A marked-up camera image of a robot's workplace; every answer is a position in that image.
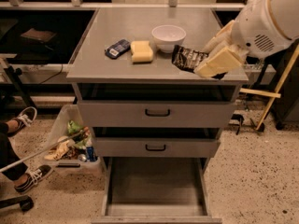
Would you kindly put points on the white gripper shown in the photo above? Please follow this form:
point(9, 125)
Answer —
point(257, 28)

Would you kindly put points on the black chocolate rxbar packet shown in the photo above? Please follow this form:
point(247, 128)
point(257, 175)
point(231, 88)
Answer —
point(194, 61)

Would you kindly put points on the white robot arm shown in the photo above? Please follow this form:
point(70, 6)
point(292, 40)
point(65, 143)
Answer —
point(261, 29)

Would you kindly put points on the grey drawer cabinet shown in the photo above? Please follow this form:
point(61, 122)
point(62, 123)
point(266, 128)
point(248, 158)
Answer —
point(95, 77)

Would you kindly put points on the grey top drawer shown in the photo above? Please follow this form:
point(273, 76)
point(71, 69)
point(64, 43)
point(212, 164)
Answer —
point(156, 114)

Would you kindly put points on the grey drawer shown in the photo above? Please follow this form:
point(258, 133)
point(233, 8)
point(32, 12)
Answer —
point(156, 114)
point(155, 147)
point(155, 191)

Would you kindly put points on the grey middle drawer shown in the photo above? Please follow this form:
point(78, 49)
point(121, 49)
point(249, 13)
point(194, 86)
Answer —
point(155, 147)

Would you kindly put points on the grey bottom drawer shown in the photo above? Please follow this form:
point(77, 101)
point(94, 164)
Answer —
point(155, 191)

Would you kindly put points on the white bowl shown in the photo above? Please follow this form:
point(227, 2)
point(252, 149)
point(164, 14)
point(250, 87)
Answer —
point(165, 37)

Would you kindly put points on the yellow sponge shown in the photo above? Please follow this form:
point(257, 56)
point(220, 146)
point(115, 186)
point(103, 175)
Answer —
point(141, 52)

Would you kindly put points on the blue snack bar packet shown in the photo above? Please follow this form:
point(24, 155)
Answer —
point(116, 50)

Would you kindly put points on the white long stick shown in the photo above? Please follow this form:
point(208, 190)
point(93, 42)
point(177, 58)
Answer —
point(69, 140)

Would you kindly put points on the blue soda can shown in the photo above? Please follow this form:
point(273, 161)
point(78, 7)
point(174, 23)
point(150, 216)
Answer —
point(90, 154)

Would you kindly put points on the green snack bag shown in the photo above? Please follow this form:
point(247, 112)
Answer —
point(73, 127)

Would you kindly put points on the clear plastic bin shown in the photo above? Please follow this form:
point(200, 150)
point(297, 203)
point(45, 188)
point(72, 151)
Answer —
point(59, 129)

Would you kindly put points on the brown box on shelf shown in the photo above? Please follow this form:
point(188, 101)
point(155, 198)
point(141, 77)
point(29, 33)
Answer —
point(36, 36)

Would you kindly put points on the black white right sneaker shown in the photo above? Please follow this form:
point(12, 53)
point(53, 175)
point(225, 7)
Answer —
point(24, 119)

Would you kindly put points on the black white sneaker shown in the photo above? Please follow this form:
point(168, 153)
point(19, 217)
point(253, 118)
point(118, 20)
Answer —
point(29, 180)
point(24, 119)

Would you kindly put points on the black white left sneaker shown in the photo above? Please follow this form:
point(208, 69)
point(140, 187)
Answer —
point(29, 180)

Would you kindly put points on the black trouser leg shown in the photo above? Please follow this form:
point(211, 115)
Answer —
point(7, 154)

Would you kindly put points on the black office chair base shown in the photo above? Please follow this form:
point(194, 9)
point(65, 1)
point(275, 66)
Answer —
point(25, 202)

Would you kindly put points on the wooden broom handle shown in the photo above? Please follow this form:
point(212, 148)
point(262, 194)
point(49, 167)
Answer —
point(260, 127)

